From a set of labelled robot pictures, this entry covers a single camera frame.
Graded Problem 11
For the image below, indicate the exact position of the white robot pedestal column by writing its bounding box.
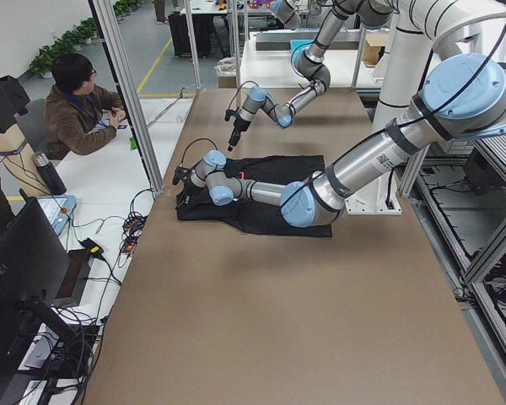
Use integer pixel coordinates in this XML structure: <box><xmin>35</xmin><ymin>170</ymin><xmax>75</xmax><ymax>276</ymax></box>
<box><xmin>339</xmin><ymin>0</ymin><xmax>460</xmax><ymax>216</ymax></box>

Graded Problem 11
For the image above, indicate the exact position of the aluminium frame post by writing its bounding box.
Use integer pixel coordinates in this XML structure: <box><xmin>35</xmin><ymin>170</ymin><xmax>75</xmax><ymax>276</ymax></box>
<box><xmin>88</xmin><ymin>0</ymin><xmax>164</xmax><ymax>196</ymax></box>

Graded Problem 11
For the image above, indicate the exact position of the blue plastic tray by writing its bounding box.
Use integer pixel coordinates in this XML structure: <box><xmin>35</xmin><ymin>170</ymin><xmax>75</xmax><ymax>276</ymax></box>
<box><xmin>289</xmin><ymin>39</ymin><xmax>314</xmax><ymax>52</ymax></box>

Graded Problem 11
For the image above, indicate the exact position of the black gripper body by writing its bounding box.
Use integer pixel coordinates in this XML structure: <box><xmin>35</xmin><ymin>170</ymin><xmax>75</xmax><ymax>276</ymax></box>
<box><xmin>234</xmin><ymin>116</ymin><xmax>250</xmax><ymax>132</ymax></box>
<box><xmin>183</xmin><ymin>175</ymin><xmax>201</xmax><ymax>197</ymax></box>

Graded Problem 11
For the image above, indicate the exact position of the black Huawei monitor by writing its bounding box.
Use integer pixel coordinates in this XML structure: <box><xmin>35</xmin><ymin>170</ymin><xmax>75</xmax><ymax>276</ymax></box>
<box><xmin>0</xmin><ymin>197</ymin><xmax>74</xmax><ymax>400</ymax></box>

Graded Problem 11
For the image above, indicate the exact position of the black printed t-shirt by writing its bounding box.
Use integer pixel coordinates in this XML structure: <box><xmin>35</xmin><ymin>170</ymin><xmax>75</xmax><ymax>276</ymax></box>
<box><xmin>175</xmin><ymin>155</ymin><xmax>332</xmax><ymax>238</ymax></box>

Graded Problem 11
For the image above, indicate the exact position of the black thermos bottle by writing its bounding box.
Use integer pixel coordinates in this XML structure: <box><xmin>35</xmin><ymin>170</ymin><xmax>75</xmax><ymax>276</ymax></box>
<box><xmin>32</xmin><ymin>151</ymin><xmax>67</xmax><ymax>195</ymax></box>

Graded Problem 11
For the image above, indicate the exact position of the blue grey teach pendant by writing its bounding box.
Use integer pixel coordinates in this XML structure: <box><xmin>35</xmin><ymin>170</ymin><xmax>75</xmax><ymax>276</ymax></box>
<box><xmin>37</xmin><ymin>195</ymin><xmax>77</xmax><ymax>235</ymax></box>

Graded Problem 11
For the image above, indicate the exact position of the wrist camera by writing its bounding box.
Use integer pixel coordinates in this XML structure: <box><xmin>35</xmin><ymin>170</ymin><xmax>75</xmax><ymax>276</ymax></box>
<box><xmin>224</xmin><ymin>109</ymin><xmax>240</xmax><ymax>122</ymax></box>
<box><xmin>172</xmin><ymin>165</ymin><xmax>191</xmax><ymax>186</ymax></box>

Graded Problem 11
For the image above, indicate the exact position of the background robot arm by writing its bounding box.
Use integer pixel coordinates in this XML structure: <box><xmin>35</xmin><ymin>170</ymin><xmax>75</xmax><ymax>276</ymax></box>
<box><xmin>270</xmin><ymin>0</ymin><xmax>300</xmax><ymax>30</ymax></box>

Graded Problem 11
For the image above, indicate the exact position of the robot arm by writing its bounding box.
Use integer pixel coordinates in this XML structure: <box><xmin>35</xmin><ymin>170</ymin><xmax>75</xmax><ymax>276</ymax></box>
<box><xmin>181</xmin><ymin>53</ymin><xmax>506</xmax><ymax>228</ymax></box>
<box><xmin>224</xmin><ymin>1</ymin><xmax>393</xmax><ymax>151</ymax></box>

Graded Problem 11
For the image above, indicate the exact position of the black power strip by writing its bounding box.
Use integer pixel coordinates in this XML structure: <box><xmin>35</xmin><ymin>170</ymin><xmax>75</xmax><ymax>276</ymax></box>
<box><xmin>120</xmin><ymin>211</ymin><xmax>148</xmax><ymax>257</ymax></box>

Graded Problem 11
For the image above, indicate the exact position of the seated man brown jacket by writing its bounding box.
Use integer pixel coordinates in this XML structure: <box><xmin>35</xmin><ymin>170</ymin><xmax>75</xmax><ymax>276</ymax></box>
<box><xmin>44</xmin><ymin>53</ymin><xmax>127</xmax><ymax>160</ymax></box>

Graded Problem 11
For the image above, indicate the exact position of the cardboard box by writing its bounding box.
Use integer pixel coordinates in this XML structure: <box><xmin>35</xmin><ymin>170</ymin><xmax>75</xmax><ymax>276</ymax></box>
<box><xmin>362</xmin><ymin>32</ymin><xmax>389</xmax><ymax>67</ymax></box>

